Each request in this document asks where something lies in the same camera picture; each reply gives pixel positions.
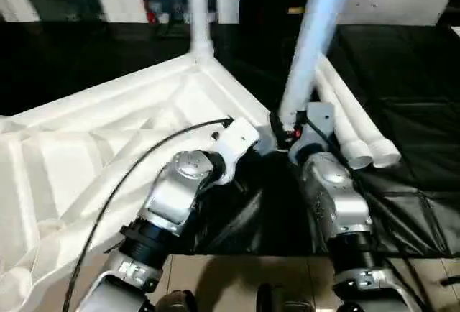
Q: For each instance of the black work mat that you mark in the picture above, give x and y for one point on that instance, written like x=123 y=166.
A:
x=413 y=110

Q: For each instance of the red item in cabinet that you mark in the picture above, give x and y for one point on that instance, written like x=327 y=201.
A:
x=151 y=13

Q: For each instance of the black stand bar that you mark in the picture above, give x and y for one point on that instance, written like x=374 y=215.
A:
x=451 y=280

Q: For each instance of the white flat panel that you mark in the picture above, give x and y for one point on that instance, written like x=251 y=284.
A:
x=456 y=32

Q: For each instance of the black robot foot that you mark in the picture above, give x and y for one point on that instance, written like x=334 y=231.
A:
x=176 y=302
x=264 y=299

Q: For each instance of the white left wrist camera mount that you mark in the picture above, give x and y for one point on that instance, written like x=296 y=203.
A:
x=237 y=139

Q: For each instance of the black left robot foot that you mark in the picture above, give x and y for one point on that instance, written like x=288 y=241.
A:
x=176 y=302

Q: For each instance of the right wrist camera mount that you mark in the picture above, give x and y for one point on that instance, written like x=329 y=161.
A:
x=320 y=118

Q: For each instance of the black right robot foot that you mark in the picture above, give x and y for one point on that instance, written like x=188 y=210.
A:
x=264 y=299

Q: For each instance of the white plastic table leg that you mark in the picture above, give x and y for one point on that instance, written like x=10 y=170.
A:
x=309 y=39
x=359 y=110
x=201 y=10
x=338 y=110

